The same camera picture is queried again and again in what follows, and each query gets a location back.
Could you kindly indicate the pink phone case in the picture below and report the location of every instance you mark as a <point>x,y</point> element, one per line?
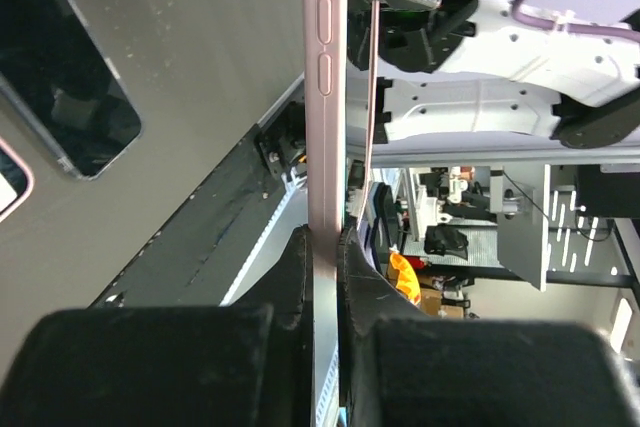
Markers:
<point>6,145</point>

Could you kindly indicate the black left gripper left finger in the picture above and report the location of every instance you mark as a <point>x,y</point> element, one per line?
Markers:
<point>246,364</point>

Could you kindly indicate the grey slotted cable duct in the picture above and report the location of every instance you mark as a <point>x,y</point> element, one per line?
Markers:
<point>291,212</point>

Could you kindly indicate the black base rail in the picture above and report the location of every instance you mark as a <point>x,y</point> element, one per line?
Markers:
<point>196,255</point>

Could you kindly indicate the clear phone case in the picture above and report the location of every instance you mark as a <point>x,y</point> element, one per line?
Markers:
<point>65,82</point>

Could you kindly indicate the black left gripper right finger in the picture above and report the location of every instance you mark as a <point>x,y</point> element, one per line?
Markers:
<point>402,367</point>

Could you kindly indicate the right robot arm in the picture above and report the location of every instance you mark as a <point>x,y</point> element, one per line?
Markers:
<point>492,66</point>

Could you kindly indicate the teal-edged black smartphone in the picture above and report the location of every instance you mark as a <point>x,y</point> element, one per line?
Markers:
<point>357,87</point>

